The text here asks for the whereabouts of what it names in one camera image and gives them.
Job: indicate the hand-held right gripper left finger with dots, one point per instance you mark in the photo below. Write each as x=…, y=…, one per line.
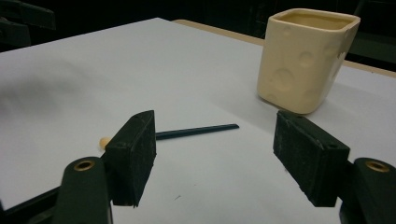
x=132, y=155

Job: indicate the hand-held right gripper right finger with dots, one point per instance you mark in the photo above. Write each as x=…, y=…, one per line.
x=311, y=155

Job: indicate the dark blue pencil with eraser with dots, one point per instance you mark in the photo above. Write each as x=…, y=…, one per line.
x=199, y=130

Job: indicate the small wooden cup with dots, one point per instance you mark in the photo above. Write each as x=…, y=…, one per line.
x=295, y=68

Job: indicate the white paper sheet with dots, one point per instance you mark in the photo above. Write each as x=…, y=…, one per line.
x=93, y=93

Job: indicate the light wooden table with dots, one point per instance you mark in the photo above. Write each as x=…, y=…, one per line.
x=218, y=30

